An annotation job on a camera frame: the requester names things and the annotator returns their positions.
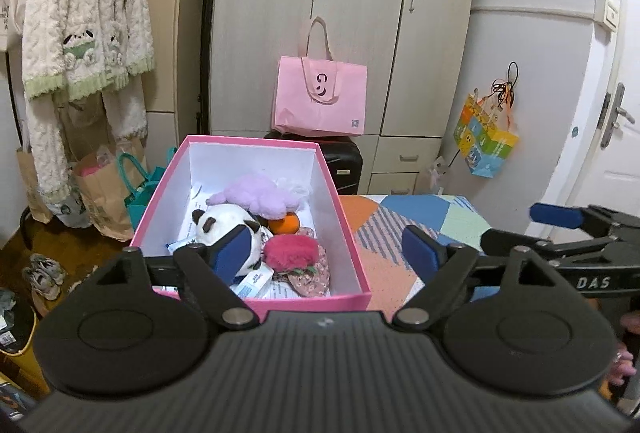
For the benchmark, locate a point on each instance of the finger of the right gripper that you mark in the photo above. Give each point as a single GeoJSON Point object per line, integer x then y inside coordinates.
{"type": "Point", "coordinates": [556, 216]}
{"type": "Point", "coordinates": [497, 246]}

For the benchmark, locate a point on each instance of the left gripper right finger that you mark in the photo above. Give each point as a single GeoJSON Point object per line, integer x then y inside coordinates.
{"type": "Point", "coordinates": [445, 271]}

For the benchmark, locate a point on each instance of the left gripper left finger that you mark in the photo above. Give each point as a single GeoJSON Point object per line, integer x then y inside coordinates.
{"type": "Point", "coordinates": [209, 271]}

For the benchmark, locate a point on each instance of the large blue tissue pack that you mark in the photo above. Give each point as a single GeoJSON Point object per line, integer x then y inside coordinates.
{"type": "Point", "coordinates": [255, 280]}

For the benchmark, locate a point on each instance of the strawberry plush toy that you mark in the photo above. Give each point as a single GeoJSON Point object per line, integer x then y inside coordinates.
{"type": "Point", "coordinates": [285, 253]}

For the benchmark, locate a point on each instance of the orange plush ball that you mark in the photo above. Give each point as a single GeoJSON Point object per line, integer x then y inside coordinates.
{"type": "Point", "coordinates": [288, 225]}

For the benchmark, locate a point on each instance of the purple plush toy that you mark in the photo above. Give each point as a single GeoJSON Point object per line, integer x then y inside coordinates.
{"type": "Point", "coordinates": [258, 195]}

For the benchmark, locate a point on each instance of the floral fabric pouch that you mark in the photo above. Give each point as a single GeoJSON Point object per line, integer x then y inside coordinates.
{"type": "Point", "coordinates": [312, 283]}

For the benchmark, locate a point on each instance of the person's right hand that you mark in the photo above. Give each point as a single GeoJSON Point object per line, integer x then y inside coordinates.
{"type": "Point", "coordinates": [623, 364]}

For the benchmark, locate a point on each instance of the white door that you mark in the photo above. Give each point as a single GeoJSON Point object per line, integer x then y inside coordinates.
{"type": "Point", "coordinates": [609, 176]}

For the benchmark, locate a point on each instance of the patchwork tablecloth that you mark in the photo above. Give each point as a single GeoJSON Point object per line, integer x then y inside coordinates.
{"type": "Point", "coordinates": [392, 230]}

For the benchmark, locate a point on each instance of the teal bag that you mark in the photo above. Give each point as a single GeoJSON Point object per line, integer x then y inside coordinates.
{"type": "Point", "coordinates": [139, 197]}

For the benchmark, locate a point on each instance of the colourful hanging gift bag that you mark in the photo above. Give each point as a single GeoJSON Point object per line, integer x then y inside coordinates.
{"type": "Point", "coordinates": [486, 132]}

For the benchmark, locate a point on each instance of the brown paper bag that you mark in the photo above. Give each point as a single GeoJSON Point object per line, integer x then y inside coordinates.
{"type": "Point", "coordinates": [101, 188]}

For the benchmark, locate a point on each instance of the black suitcase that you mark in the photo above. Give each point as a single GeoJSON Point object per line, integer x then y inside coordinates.
{"type": "Point", "coordinates": [342, 156]}

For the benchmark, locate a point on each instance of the pair of sneakers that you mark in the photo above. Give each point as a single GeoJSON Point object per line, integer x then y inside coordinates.
{"type": "Point", "coordinates": [45, 276]}

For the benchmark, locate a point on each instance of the pink tote bag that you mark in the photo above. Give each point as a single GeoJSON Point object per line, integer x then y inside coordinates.
{"type": "Point", "coordinates": [315, 98]}

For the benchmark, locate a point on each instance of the cream knitted cardigan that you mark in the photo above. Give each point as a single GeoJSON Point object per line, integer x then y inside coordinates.
{"type": "Point", "coordinates": [73, 50]}

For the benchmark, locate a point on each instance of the grey wooden wardrobe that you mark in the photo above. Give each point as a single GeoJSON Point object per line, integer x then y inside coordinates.
{"type": "Point", "coordinates": [412, 50]}

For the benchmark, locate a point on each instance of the metal door handle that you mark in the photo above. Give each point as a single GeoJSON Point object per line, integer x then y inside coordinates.
{"type": "Point", "coordinates": [613, 110]}

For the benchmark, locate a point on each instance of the wall light switch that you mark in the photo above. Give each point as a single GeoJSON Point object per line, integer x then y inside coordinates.
{"type": "Point", "coordinates": [606, 15]}

